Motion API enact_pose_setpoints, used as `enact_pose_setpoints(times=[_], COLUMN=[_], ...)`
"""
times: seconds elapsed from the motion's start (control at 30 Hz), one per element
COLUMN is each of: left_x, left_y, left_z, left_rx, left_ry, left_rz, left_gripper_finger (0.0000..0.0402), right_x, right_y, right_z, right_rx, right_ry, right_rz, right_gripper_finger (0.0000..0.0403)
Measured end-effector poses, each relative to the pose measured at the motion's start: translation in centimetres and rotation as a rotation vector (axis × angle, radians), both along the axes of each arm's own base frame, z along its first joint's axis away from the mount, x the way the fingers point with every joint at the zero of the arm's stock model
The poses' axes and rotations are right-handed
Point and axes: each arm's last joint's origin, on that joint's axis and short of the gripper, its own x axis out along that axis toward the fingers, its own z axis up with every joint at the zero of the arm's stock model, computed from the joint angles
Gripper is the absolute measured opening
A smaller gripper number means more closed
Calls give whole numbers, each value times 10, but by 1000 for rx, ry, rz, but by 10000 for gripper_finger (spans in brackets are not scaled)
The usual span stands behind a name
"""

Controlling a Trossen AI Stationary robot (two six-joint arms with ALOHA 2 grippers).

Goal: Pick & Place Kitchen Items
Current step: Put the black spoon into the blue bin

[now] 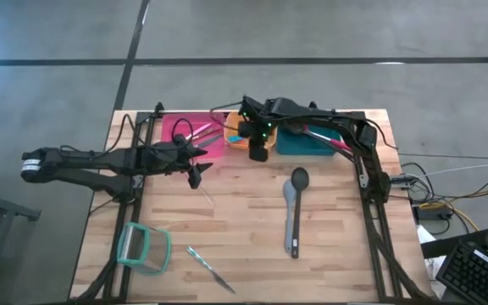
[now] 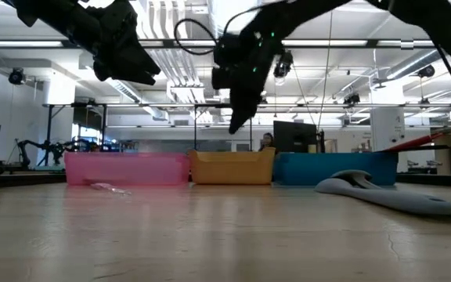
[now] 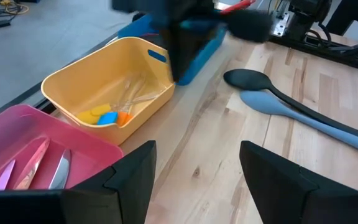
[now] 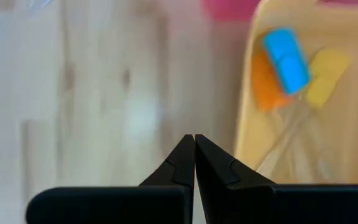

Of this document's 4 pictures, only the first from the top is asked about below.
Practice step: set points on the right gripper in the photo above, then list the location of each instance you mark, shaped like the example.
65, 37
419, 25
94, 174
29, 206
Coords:
256, 120

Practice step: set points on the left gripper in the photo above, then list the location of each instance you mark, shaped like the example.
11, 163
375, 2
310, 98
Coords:
174, 156

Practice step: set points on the black slotted spoon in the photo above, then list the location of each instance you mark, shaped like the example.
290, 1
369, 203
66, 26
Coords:
300, 178

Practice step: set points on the red spoon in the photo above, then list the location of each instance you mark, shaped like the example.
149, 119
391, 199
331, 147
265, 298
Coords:
328, 140

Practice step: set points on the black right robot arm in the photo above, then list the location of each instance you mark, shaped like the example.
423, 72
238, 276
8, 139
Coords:
286, 106

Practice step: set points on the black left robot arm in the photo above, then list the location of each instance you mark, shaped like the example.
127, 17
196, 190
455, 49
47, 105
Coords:
79, 163

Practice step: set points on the orange plastic bin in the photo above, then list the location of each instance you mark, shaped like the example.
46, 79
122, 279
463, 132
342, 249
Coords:
230, 127

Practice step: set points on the pink plastic bin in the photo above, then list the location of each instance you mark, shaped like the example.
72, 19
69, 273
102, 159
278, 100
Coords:
172, 127

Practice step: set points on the blue plastic bin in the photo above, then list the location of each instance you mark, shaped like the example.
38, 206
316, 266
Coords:
299, 146

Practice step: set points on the teal framed mesh strainer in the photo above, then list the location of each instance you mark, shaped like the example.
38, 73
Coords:
151, 250

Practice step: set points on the black power strip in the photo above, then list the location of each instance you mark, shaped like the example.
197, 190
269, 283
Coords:
430, 213

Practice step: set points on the white paper sheet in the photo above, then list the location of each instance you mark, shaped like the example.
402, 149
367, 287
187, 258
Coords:
424, 237

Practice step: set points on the black keyboard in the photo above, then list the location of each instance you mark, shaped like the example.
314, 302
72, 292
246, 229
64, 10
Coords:
473, 275

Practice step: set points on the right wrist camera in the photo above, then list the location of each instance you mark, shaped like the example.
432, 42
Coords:
258, 151

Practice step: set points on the black aluminium table frame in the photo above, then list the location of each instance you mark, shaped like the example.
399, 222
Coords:
374, 254

